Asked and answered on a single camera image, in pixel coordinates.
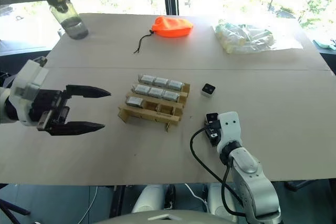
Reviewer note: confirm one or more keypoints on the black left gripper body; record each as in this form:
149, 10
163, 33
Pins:
50, 103

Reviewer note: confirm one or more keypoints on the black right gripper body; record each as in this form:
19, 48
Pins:
211, 130

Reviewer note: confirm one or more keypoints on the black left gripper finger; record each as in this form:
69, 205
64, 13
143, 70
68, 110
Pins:
86, 91
76, 128

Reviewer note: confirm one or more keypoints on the small white black camera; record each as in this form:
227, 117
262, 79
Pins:
208, 89
211, 117

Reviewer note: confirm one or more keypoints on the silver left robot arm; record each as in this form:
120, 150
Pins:
4, 95

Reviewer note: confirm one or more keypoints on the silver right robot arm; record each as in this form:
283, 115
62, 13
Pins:
252, 176

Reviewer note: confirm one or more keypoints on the wooden slotted tray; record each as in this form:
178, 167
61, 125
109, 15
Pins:
151, 115

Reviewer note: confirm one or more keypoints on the white rounded robot shell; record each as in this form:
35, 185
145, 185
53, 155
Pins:
219, 197
148, 197

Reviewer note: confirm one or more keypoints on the clear black-lidded water bottle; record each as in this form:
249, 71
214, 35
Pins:
68, 16

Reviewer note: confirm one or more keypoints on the black table leg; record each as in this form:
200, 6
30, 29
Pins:
118, 200

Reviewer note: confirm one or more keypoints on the grey robot torso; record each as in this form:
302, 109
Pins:
183, 217

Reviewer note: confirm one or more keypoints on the clear plastic bag of packets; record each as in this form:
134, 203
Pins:
244, 37

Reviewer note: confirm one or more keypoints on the black tripod stand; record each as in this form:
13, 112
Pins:
11, 208

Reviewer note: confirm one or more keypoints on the black floor object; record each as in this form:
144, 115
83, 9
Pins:
305, 185

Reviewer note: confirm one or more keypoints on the teal object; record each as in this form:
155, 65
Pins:
325, 43

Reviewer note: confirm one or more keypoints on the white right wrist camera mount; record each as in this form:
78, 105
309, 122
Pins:
231, 129

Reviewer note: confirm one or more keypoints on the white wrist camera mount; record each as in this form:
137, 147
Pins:
231, 129
29, 82

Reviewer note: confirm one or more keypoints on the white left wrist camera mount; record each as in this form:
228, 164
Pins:
29, 82

